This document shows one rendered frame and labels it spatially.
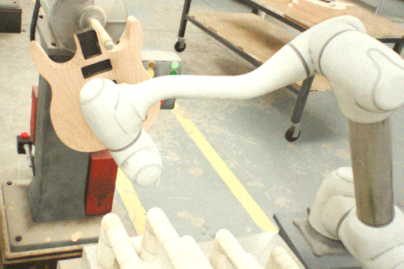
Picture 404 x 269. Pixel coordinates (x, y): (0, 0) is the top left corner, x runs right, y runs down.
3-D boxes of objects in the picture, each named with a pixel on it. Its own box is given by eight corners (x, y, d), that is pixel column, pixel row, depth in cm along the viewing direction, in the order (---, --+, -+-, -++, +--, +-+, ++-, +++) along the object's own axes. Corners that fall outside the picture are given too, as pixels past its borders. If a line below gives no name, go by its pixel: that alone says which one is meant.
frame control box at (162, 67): (102, 95, 200) (109, 34, 188) (151, 94, 208) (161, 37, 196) (118, 125, 180) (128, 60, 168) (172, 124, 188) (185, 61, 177)
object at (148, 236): (135, 252, 91) (143, 211, 87) (151, 248, 92) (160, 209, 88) (142, 264, 88) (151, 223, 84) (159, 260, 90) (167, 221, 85)
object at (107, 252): (93, 259, 87) (99, 218, 83) (110, 255, 89) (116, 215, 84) (99, 272, 85) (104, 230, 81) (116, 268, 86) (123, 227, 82)
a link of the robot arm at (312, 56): (280, 32, 126) (306, 53, 115) (340, -4, 126) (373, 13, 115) (294, 71, 133) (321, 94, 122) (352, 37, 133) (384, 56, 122)
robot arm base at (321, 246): (329, 212, 182) (334, 200, 180) (362, 255, 164) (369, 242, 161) (286, 213, 177) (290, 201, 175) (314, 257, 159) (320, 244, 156)
